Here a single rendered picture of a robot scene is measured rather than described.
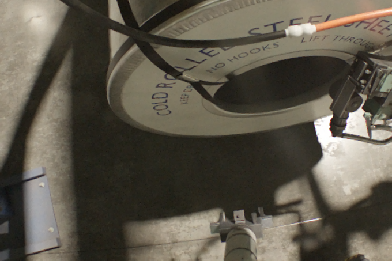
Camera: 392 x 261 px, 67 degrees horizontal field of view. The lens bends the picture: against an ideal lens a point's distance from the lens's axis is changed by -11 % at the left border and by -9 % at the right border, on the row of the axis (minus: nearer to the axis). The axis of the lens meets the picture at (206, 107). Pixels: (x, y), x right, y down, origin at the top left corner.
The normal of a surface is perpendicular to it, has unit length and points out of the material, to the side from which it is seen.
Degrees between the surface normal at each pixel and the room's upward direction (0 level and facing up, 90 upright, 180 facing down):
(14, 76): 0
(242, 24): 90
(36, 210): 0
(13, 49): 0
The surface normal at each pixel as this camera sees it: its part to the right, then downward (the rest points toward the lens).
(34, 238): -0.06, -0.33
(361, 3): 0.14, 0.93
